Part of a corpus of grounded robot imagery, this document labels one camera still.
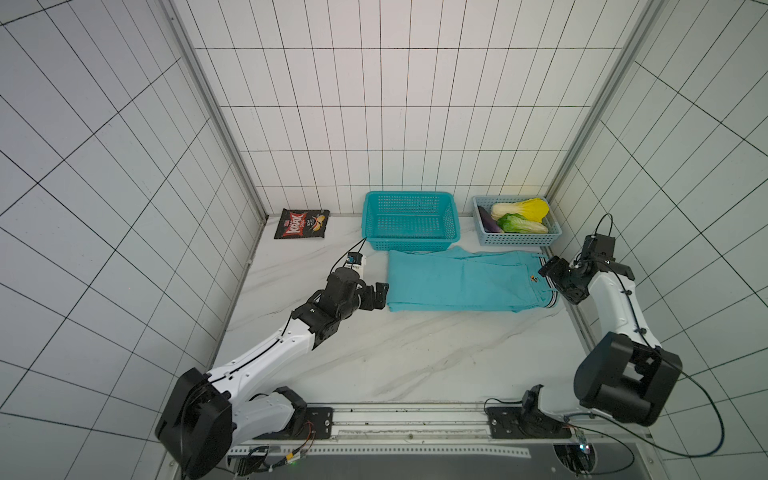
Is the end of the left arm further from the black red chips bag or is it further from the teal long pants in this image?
the black red chips bag

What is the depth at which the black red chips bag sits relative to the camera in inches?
45.7

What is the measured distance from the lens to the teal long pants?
3.03 ft

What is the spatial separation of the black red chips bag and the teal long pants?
12.6 inches

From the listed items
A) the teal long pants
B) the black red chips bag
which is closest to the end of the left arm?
the teal long pants
